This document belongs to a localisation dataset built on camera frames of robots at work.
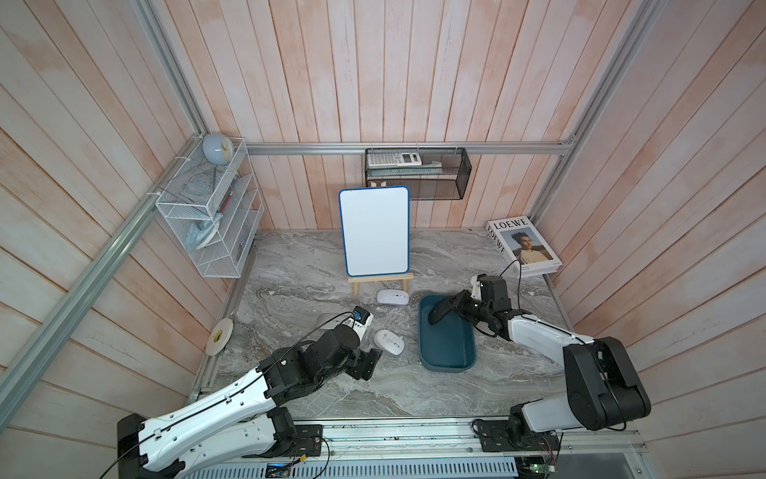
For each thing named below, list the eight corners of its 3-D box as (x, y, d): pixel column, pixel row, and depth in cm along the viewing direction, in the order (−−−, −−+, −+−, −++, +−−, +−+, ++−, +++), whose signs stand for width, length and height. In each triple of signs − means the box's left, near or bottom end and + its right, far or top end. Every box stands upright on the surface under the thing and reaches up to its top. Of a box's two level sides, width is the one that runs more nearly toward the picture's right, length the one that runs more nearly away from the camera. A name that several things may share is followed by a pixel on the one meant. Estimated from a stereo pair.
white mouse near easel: (376, 304, 101) (376, 301, 99) (376, 292, 104) (376, 288, 102) (409, 304, 101) (409, 301, 99) (408, 292, 104) (408, 288, 102)
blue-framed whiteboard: (347, 289, 104) (337, 219, 78) (349, 257, 114) (341, 186, 88) (405, 289, 104) (414, 219, 78) (403, 257, 114) (410, 186, 88)
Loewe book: (515, 278, 108) (520, 270, 104) (484, 228, 125) (488, 220, 121) (555, 271, 110) (561, 263, 106) (520, 223, 127) (524, 214, 123)
